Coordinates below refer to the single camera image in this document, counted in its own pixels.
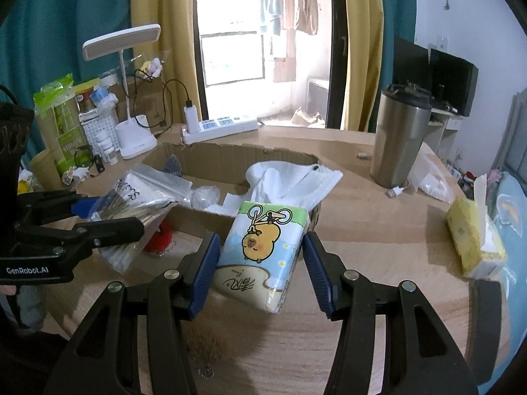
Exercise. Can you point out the white cloth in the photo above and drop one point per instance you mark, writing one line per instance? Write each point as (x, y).
(292, 185)

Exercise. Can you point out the grey padded headboard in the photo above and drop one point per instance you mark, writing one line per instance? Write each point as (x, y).
(514, 131)

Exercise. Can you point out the red plush toy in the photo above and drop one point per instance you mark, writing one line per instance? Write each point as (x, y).
(158, 238)

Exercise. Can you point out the white charger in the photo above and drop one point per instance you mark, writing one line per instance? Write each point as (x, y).
(191, 119)

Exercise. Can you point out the green pack of paper cups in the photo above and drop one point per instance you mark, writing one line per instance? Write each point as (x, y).
(61, 127)

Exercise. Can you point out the cartoon printed tissue packet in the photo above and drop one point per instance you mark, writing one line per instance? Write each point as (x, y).
(259, 251)

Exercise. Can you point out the white pill bottle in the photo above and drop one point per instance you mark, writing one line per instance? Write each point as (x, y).
(105, 144)
(112, 154)

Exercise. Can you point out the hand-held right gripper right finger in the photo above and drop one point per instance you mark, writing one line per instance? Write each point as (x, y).
(319, 271)

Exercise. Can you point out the hanging beige shirt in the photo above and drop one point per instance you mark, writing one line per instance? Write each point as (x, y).
(302, 0)

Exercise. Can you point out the cardboard box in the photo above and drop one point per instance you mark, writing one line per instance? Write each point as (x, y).
(230, 154)

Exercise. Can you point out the white plastic basket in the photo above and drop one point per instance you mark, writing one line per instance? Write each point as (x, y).
(99, 129)

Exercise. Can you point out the person's left hand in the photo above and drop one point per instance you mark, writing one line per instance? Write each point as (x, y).
(7, 290)

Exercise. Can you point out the white power adapter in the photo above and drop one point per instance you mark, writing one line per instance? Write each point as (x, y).
(76, 175)

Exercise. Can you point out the yellow tissue pack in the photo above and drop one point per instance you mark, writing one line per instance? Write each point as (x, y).
(473, 234)

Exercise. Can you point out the white tissue sheet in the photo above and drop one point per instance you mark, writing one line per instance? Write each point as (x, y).
(234, 205)

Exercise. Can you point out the clear plastic bag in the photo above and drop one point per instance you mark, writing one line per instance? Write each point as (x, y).
(432, 181)

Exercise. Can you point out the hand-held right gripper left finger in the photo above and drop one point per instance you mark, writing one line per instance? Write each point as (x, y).
(205, 271)

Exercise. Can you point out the white power strip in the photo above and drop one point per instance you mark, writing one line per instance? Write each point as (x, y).
(222, 127)

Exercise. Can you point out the black computer case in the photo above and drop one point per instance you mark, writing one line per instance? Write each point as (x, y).
(409, 66)

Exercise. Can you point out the blue and white packets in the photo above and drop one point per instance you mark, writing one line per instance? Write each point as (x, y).
(103, 96)

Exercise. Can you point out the clear zip bag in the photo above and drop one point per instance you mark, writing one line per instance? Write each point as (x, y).
(136, 197)

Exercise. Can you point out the white balcony appliance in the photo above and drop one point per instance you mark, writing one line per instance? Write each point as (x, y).
(318, 94)

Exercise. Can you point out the brown plush toy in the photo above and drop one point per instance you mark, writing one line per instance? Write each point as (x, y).
(206, 341)

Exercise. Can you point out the white desk lamp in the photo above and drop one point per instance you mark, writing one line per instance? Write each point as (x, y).
(131, 140)

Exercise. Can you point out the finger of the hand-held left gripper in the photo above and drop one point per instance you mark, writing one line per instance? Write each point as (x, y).
(111, 230)
(53, 205)

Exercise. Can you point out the wide teal curtain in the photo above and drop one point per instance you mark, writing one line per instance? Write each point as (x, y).
(61, 20)

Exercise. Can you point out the black door frame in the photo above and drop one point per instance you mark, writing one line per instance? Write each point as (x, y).
(338, 49)

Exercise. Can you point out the black computer monitor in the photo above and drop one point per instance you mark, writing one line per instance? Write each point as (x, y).
(453, 82)

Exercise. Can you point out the steel tumbler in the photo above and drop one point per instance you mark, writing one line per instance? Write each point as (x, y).
(397, 144)

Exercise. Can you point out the white computer desk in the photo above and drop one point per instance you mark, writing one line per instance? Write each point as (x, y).
(446, 127)

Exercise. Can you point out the narrow yellow curtain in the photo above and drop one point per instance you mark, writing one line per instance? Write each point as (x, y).
(362, 49)

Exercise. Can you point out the narrow teal curtain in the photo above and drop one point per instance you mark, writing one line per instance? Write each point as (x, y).
(393, 20)

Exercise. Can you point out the wide yellow curtain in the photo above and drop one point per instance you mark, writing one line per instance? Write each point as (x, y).
(169, 28)

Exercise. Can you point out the balcony cardboard scrap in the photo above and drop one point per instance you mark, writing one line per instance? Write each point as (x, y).
(306, 117)

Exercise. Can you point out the blue printed blanket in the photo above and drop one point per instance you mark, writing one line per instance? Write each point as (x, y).
(512, 214)

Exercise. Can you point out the clear bag of cotton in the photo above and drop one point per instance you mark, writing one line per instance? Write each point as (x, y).
(206, 198)

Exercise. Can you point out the jar with yellow lid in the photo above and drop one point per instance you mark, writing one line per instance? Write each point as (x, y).
(88, 98)

